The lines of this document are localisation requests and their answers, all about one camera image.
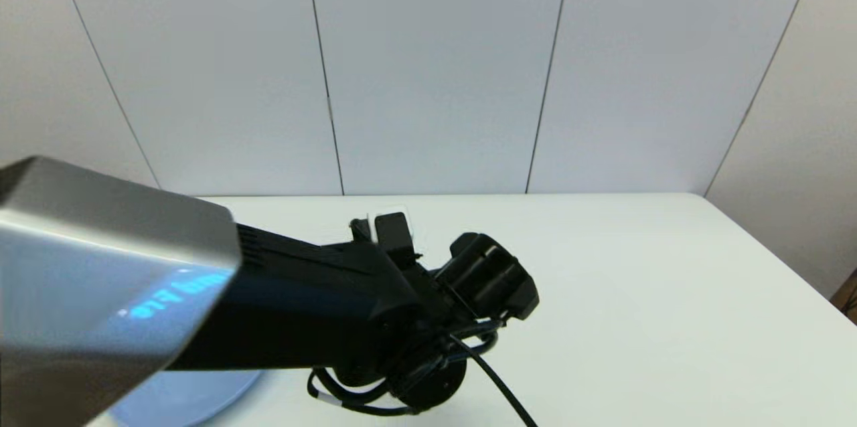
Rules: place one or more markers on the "brown wooden furniture piece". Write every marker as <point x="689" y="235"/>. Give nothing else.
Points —
<point x="847" y="296"/>

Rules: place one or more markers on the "black and white wrist camera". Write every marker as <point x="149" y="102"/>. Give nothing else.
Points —
<point x="394" y="233"/>

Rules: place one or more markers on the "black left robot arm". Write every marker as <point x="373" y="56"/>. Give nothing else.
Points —
<point x="134" y="280"/>

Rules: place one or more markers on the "blue oval plate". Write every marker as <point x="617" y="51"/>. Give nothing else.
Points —
<point x="181" y="400"/>

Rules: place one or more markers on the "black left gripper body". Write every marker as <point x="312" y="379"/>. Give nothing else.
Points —
<point x="492" y="276"/>

